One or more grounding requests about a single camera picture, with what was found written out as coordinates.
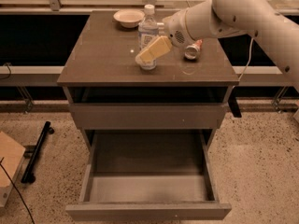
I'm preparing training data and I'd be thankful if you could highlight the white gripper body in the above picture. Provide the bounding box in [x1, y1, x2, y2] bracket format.
[162, 10, 191, 48]

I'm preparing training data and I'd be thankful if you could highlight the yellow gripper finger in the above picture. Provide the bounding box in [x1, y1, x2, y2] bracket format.
[135, 35, 172, 64]

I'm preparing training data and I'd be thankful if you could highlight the clear plastic water bottle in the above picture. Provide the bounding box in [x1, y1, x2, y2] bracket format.
[135, 5, 159, 70]

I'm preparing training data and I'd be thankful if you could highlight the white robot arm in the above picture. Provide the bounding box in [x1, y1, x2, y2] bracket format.
[135, 0, 299, 90]

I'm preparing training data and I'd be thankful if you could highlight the grey drawer cabinet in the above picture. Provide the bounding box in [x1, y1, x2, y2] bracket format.
[58, 11, 238, 145]

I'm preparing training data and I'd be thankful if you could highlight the grey top drawer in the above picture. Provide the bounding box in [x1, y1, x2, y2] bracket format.
[69, 104, 227, 130]

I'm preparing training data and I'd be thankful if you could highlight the open grey middle drawer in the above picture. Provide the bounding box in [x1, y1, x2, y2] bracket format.
[66, 130, 232, 221]

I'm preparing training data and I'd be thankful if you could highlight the red soda can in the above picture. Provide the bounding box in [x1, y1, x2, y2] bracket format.
[184, 39, 203, 61]

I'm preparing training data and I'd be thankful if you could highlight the white bowl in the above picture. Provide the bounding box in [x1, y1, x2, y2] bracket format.
[113, 9, 145, 28]

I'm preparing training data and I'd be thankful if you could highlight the black bar with wheels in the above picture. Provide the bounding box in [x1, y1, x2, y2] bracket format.
[21, 121, 54, 184]

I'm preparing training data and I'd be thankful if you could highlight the wooden box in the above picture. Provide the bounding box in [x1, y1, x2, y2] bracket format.
[0, 132, 25, 209]

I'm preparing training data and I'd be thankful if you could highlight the white cable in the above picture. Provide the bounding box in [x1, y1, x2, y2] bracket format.
[237, 37, 256, 81]

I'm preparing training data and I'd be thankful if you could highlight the metal railing frame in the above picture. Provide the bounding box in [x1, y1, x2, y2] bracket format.
[0, 0, 299, 114]

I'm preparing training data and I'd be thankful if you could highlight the black cable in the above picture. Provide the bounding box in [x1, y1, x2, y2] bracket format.
[0, 156, 37, 224]

